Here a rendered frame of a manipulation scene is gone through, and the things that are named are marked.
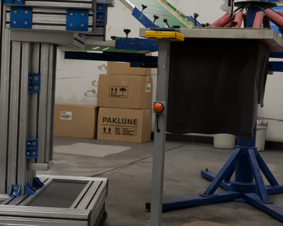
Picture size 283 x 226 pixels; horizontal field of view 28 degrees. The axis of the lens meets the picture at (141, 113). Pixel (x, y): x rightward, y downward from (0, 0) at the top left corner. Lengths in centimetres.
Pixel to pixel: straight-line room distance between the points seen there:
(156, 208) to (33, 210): 49
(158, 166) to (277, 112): 492
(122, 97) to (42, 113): 457
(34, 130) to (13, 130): 10
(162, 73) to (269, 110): 493
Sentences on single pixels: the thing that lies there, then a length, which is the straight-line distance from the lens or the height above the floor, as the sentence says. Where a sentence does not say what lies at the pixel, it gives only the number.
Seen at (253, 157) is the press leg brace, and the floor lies 29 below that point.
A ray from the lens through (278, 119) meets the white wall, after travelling 714.
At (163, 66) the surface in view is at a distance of 228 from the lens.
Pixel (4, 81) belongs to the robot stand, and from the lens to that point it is 253.
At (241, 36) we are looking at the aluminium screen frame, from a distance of 241.
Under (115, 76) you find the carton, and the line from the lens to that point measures 714.
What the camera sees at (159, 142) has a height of 51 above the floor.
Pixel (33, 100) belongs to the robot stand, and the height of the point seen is 64.
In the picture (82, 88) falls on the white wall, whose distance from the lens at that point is 783.
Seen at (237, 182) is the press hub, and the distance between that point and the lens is 386.
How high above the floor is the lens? 74
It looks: 3 degrees down
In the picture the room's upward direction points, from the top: 3 degrees clockwise
